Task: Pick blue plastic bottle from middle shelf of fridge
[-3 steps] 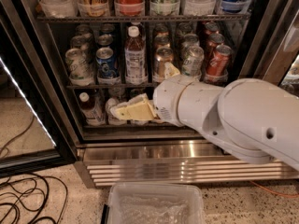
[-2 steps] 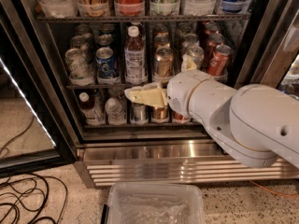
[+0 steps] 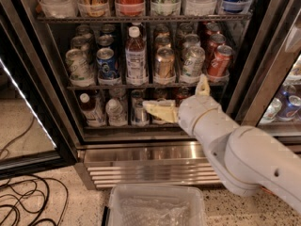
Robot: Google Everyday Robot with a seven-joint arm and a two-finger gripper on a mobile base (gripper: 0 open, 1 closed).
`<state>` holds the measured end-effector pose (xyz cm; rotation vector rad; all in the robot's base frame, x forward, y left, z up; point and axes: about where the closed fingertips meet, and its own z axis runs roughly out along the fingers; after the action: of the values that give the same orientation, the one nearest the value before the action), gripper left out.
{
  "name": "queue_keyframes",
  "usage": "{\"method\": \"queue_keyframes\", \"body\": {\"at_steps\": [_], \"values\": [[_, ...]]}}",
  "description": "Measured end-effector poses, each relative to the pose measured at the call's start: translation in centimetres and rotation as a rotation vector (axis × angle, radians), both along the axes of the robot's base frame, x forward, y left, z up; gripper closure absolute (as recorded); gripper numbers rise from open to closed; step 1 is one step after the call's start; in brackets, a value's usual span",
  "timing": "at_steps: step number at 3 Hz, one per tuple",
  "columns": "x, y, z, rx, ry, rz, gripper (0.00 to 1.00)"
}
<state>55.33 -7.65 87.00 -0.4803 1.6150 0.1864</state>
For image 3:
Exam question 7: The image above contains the silver can second row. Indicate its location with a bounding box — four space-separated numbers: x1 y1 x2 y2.
182 34 200 49

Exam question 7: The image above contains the red soda can front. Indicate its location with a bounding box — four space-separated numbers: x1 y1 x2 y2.
207 45 233 77

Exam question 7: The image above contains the bottom shelf water bottle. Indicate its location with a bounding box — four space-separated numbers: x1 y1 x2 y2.
105 99 127 126

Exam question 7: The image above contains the silver green can front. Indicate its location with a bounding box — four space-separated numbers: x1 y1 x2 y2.
182 46 205 77

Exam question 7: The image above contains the tea bottle white cap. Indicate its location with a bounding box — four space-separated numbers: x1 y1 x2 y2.
124 25 149 82

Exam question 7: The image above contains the right fridge glass door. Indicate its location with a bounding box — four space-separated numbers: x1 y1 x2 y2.
224 0 301 146

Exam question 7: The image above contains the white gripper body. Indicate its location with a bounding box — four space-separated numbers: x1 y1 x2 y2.
178 95 220 136

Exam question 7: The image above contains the clear plastic bin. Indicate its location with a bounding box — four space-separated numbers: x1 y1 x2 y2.
102 184 207 226

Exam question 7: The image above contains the white can second row left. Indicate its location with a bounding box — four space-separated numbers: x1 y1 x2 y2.
71 36 90 57

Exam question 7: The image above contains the top shelf gold can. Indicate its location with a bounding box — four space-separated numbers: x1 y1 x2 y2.
78 0 108 18

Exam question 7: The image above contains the bottom shelf silver can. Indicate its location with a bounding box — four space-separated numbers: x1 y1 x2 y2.
131 100 150 126

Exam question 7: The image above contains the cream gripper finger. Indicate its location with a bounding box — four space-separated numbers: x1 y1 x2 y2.
195 74 210 96
142 100 179 123

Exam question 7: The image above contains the shelf water bottle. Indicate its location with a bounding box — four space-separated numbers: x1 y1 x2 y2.
105 99 127 126
184 0 217 16
40 0 78 19

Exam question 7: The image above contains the open fridge glass door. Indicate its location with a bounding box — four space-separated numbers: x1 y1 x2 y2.
0 24 76 179

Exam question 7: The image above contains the top shelf left water bottle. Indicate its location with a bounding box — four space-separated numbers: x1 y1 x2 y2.
40 0 78 19

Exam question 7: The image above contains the bottom shelf red can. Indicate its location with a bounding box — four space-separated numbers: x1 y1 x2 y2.
175 87 191 105

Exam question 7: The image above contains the gold can front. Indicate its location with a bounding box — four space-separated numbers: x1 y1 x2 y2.
154 46 175 79

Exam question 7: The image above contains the red can second row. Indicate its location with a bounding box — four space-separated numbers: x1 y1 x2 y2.
206 34 226 63

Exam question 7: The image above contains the gold can second row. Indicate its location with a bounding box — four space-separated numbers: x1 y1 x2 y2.
154 36 171 51

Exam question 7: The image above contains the white green can front left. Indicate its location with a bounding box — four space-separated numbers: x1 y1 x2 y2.
65 49 92 80

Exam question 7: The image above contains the bottom shelf tea bottle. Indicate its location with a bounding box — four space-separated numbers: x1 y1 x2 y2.
79 93 105 127

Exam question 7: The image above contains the top shelf right water bottle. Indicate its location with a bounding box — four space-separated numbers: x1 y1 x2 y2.
184 0 217 16

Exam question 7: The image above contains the blue can second row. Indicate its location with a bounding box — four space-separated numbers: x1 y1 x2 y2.
97 35 115 50

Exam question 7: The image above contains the black cable on floor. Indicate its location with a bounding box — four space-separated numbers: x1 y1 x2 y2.
0 116 70 226

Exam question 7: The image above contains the blue soda can front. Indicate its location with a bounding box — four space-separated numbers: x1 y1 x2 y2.
96 47 119 80

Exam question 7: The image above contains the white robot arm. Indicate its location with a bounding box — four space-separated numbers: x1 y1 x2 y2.
143 75 301 213

